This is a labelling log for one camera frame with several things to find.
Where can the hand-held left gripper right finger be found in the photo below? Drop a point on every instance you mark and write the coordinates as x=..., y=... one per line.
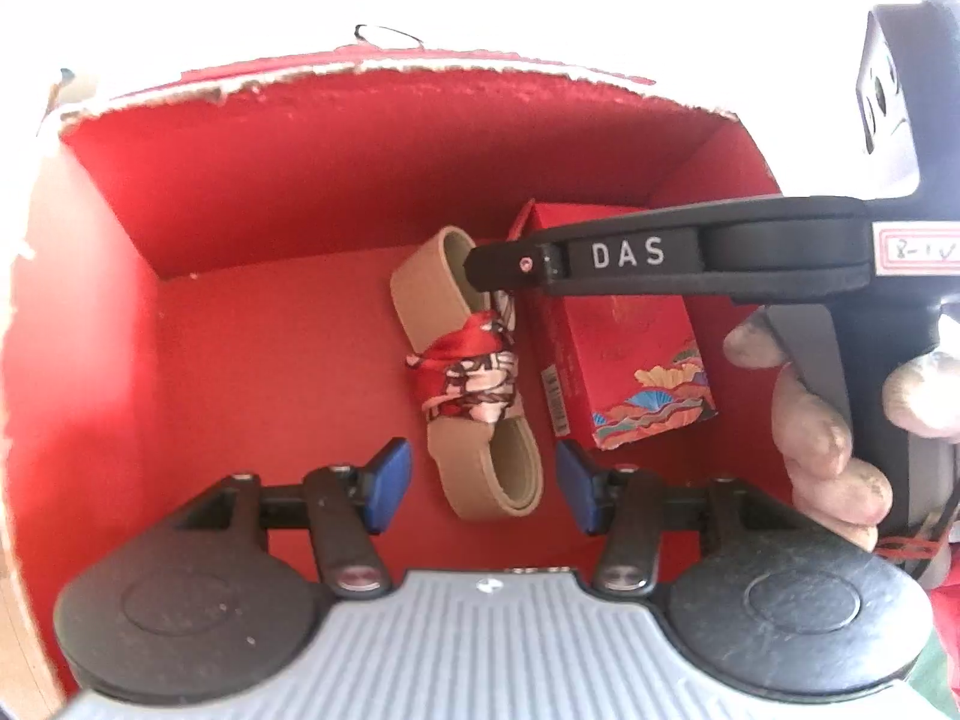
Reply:
x=577, y=484

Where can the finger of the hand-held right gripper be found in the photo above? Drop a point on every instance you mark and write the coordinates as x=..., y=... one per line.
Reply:
x=502, y=266

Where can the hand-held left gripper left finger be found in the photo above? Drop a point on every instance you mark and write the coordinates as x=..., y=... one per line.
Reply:
x=386, y=484

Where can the beige belt with red scarf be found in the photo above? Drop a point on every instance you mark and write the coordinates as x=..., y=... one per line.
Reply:
x=431, y=292

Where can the small red patterned carton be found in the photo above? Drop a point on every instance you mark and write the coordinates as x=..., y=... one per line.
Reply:
x=622, y=360

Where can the red cardboard box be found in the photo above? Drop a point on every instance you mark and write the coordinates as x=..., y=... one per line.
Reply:
x=262, y=315

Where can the person's right hand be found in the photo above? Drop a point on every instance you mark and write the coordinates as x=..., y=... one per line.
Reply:
x=814, y=442

